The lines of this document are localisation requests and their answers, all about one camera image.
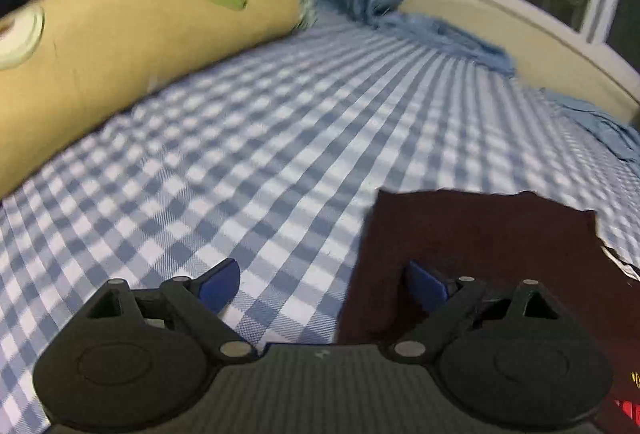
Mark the yellow avocado print pillow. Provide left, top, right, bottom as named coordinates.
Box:
left=1, top=0, right=316, bottom=194

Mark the blue white checkered bedsheet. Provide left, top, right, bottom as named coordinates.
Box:
left=1, top=12, right=639, bottom=433

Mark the right blue star curtain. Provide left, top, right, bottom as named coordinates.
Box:
left=541, top=88, right=639, bottom=166

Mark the maroon vintage print sweater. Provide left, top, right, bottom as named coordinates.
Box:
left=335, top=190, right=639, bottom=433

